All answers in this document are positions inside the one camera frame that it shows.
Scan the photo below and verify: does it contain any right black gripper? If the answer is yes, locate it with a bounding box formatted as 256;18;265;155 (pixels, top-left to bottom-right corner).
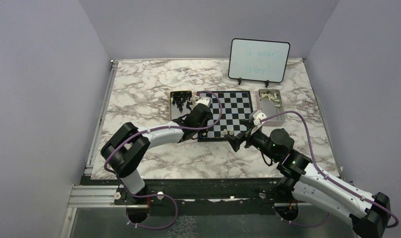
225;119;279;162

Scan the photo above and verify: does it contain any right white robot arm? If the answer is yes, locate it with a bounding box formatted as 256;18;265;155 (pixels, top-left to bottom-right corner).
224;128;391;238

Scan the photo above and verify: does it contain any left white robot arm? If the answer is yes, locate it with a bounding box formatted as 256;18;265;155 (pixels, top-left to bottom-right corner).
101;104;213;204

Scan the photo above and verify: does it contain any black chess pieces pile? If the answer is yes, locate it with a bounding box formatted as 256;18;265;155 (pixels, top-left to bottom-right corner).
171;92;192;112

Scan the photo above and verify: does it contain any white chess pieces pile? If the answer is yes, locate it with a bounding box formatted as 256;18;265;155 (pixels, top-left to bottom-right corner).
259;93;281;108

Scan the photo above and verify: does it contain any yellow tin tray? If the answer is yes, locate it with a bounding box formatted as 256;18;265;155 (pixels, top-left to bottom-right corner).
169;90;193;120

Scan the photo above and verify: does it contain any black white chessboard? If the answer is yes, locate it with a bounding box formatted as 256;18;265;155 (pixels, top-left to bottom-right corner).
197;91;253;142

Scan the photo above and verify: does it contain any lilac tin tray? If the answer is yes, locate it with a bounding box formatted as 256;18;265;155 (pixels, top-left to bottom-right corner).
257;89;285;126

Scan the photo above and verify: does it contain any small whiteboard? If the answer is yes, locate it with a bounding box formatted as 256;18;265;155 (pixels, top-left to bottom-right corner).
228;38;290;83

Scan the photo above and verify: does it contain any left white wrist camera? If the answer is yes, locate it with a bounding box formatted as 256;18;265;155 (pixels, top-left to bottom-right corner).
194;97;212;107

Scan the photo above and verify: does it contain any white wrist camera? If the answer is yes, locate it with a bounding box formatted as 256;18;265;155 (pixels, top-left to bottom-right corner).
194;97;212;107
249;110;266;126

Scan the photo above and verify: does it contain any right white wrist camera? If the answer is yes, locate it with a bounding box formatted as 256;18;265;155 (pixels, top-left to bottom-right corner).
249;110;266;126

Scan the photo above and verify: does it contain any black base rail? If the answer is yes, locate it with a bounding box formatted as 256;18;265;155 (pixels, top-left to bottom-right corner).
68;177;332;218

